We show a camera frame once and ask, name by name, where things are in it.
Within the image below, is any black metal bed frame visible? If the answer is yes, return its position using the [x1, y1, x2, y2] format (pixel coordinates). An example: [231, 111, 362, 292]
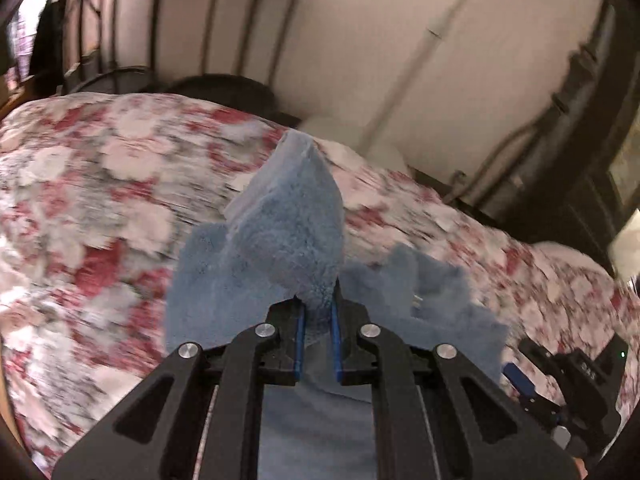
[30, 0, 322, 128]

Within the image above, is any blue fleece garment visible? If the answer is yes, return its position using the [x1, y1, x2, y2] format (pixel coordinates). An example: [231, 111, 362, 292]
[164, 129, 510, 480]

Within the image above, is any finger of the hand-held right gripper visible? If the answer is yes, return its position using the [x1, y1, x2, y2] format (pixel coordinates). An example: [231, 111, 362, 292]
[502, 362, 568, 423]

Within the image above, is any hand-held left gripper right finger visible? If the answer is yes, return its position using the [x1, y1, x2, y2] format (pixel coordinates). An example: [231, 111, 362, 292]
[331, 291, 582, 480]

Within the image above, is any floral blanket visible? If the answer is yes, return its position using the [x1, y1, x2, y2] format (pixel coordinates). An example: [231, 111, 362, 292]
[0, 91, 636, 480]

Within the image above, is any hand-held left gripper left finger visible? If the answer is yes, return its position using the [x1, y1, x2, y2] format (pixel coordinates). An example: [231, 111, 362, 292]
[52, 299, 307, 480]

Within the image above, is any dark hanging garment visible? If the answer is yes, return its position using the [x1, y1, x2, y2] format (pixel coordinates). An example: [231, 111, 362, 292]
[7, 0, 66, 97]

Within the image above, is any white shelf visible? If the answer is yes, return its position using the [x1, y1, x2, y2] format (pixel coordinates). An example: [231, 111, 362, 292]
[606, 229, 640, 279]

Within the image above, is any white wall pipe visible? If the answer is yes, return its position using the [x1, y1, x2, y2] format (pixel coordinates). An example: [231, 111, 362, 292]
[360, 0, 507, 153]

